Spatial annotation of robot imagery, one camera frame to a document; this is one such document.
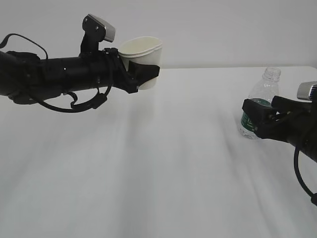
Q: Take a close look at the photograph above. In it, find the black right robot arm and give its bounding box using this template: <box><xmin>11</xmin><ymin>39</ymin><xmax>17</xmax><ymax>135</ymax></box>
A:
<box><xmin>242</xmin><ymin>96</ymin><xmax>317</xmax><ymax>161</ymax></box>

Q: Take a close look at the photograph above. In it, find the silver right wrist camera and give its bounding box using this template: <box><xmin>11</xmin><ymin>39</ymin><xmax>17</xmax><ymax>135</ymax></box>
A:
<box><xmin>297</xmin><ymin>81</ymin><xmax>317</xmax><ymax>101</ymax></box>

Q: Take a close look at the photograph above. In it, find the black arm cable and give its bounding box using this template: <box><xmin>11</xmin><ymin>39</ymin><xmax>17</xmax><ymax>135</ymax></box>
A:
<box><xmin>0</xmin><ymin>33</ymin><xmax>113</xmax><ymax>114</ymax></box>
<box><xmin>293</xmin><ymin>145</ymin><xmax>317</xmax><ymax>206</ymax></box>

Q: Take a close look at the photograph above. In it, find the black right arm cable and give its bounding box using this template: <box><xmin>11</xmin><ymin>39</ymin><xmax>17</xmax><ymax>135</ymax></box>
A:
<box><xmin>293</xmin><ymin>145</ymin><xmax>317</xmax><ymax>206</ymax></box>

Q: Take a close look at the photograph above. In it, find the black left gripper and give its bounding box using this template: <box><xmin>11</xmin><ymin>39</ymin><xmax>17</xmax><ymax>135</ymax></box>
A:
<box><xmin>103</xmin><ymin>48</ymin><xmax>160</xmax><ymax>94</ymax></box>

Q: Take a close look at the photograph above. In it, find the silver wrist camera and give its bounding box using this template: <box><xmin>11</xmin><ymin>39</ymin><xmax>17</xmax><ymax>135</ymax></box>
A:
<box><xmin>297</xmin><ymin>81</ymin><xmax>317</xmax><ymax>101</ymax></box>
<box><xmin>80</xmin><ymin>14</ymin><xmax>116</xmax><ymax>55</ymax></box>

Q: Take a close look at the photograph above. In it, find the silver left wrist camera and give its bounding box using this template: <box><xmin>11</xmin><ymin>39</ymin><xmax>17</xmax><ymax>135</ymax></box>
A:
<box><xmin>80</xmin><ymin>14</ymin><xmax>116</xmax><ymax>55</ymax></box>

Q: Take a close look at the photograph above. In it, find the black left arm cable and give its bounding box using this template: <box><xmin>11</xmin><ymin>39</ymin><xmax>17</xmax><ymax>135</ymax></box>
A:
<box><xmin>0</xmin><ymin>33</ymin><xmax>113</xmax><ymax>114</ymax></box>

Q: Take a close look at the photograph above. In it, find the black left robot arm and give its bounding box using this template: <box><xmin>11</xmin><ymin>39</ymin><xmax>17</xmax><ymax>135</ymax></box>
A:
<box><xmin>0</xmin><ymin>48</ymin><xmax>160</xmax><ymax>105</ymax></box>

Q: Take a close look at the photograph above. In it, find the clear plastic water bottle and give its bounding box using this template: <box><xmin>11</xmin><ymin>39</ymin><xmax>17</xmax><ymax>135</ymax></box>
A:
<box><xmin>238</xmin><ymin>66</ymin><xmax>282</xmax><ymax>140</ymax></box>

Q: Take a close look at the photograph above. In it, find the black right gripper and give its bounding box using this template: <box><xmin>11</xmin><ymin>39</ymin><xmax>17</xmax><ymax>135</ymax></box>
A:
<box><xmin>241</xmin><ymin>96</ymin><xmax>317</xmax><ymax>146</ymax></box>

